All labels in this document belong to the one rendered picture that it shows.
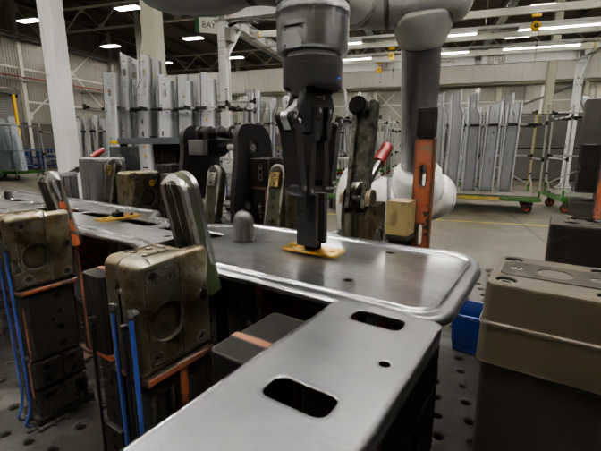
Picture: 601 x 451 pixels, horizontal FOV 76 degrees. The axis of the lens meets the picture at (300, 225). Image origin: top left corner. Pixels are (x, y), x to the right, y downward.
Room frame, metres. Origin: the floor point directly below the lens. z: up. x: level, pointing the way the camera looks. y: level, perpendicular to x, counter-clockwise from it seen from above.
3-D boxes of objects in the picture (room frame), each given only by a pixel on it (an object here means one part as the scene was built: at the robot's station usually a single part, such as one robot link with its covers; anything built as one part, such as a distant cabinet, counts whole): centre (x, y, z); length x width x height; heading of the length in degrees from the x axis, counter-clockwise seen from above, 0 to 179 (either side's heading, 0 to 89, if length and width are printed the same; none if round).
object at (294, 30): (0.51, -0.02, 1.28); 0.09 x 0.09 x 0.06
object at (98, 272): (0.47, 0.24, 0.84); 0.11 x 0.08 x 0.29; 147
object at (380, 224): (0.64, -0.11, 0.88); 0.07 x 0.06 x 0.35; 147
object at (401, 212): (0.57, -0.15, 0.88); 0.04 x 0.04 x 0.36; 57
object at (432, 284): (0.77, 0.39, 1.00); 1.38 x 0.22 x 0.02; 57
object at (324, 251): (0.51, -0.02, 1.01); 0.08 x 0.04 x 0.01; 57
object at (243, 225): (0.58, 0.09, 1.02); 0.03 x 0.03 x 0.07
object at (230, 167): (0.88, 0.18, 0.94); 0.18 x 0.13 x 0.49; 57
